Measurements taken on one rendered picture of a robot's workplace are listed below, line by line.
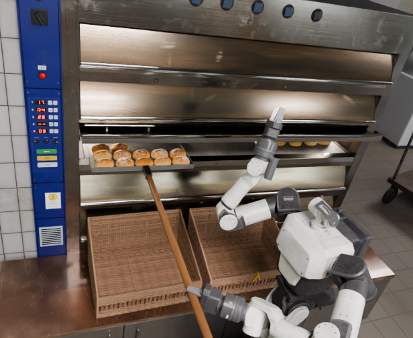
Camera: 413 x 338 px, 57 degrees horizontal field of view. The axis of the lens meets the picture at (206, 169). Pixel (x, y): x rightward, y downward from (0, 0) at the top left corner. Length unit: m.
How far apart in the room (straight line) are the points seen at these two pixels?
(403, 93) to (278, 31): 4.56
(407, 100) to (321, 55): 4.22
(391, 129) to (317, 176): 3.95
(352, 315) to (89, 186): 1.45
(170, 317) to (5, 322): 0.80
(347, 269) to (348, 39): 1.32
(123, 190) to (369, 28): 1.63
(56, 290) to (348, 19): 2.10
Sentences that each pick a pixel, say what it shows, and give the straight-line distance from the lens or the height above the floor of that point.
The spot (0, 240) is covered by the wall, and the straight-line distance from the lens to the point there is 2.39.
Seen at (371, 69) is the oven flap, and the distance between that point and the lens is 2.51.
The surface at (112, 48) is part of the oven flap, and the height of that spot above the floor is 1.79.
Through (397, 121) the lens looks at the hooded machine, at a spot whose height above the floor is 0.40.
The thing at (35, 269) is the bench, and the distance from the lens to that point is 2.37.
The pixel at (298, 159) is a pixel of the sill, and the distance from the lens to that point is 2.53.
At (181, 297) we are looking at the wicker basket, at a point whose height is 0.62.
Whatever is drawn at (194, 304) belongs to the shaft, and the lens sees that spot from 1.41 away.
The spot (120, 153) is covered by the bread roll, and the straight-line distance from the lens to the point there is 2.09.
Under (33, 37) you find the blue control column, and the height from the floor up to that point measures 1.82.
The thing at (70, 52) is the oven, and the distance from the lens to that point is 1.83.
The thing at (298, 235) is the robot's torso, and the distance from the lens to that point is 1.55.
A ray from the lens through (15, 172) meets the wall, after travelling 2.10.
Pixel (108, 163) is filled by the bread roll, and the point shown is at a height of 1.22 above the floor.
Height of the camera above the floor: 2.30
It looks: 31 degrees down
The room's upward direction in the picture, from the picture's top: 12 degrees clockwise
